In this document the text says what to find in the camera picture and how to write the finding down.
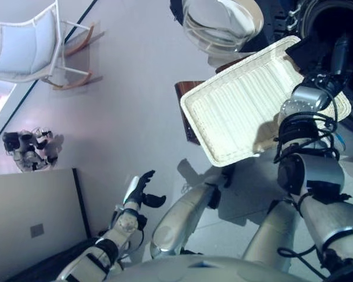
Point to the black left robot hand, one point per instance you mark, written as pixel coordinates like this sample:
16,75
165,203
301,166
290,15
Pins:
141,191

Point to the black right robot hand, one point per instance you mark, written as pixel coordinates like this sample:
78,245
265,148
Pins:
341,58

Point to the black garment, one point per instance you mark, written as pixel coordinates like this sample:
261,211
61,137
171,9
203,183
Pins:
306,55

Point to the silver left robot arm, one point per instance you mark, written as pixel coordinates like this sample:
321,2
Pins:
111,241

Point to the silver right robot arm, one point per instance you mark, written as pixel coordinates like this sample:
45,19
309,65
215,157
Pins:
311,176

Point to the dark grey washing machine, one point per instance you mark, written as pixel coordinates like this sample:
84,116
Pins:
320,23

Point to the round glass washing machine door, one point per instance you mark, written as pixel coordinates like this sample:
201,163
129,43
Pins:
217,26

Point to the silver left robot leg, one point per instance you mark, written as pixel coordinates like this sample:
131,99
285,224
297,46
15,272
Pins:
179,220

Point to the silver robot leg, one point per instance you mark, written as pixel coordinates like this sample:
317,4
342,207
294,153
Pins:
179,220
270,235

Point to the grey robot torso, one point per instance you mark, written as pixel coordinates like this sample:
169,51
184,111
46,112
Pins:
211,268

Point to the brown wooden stool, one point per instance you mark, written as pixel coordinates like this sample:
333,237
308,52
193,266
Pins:
183,94

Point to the white board with black edge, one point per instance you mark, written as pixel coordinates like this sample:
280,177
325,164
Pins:
32,223

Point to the white slatted laundry basket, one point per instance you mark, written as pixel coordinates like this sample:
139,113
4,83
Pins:
238,111

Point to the spare robot on floor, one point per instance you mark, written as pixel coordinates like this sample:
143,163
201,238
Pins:
29,149

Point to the silver right robot leg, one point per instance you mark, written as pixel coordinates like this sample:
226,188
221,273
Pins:
270,235

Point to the light grey seat cushion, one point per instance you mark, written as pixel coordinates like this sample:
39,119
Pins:
26,47

